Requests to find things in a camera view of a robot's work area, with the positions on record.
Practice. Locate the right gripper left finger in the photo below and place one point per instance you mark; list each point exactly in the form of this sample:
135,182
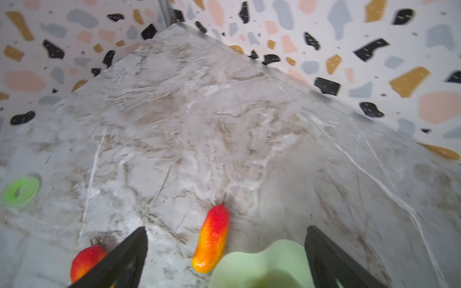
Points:
122,267

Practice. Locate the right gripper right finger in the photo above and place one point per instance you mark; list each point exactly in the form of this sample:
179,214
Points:
332,267

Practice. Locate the red yellow fake mango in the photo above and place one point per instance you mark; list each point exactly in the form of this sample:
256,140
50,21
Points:
212,239

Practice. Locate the red orange fake mango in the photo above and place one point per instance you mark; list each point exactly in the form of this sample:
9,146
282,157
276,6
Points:
85,261

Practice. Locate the light green scalloped fruit bowl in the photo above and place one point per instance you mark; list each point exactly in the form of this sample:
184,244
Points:
283,264

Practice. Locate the green ring toy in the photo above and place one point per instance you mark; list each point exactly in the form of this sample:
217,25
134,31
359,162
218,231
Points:
21,191

